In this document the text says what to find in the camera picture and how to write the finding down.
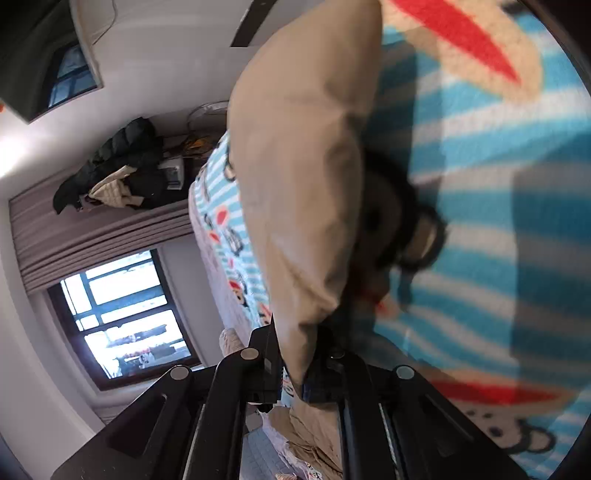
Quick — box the cream knitted pillow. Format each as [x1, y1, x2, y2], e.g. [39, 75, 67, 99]
[218, 327, 245, 358]

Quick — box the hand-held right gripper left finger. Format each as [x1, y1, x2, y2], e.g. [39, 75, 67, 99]
[51, 324, 284, 480]

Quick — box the white electric fan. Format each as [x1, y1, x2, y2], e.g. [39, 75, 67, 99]
[186, 100, 230, 136]

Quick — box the beige quilted jacket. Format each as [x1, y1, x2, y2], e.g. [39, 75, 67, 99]
[87, 165, 146, 209]

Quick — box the grey curtain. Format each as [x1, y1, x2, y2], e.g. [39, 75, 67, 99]
[9, 182, 197, 296]

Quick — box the black television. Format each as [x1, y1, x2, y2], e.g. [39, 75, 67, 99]
[0, 0, 103, 123]

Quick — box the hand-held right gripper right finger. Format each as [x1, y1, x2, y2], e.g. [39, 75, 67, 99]
[304, 323, 528, 480]

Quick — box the tan padded jacket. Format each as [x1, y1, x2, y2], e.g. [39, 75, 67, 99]
[227, 0, 384, 480]

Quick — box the white box appliance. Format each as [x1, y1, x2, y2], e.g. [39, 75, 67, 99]
[159, 157, 186, 191]

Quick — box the dark framed window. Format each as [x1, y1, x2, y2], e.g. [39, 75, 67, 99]
[48, 248, 202, 391]

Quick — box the striped monkey print blanket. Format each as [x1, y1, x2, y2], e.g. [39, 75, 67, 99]
[188, 0, 591, 480]

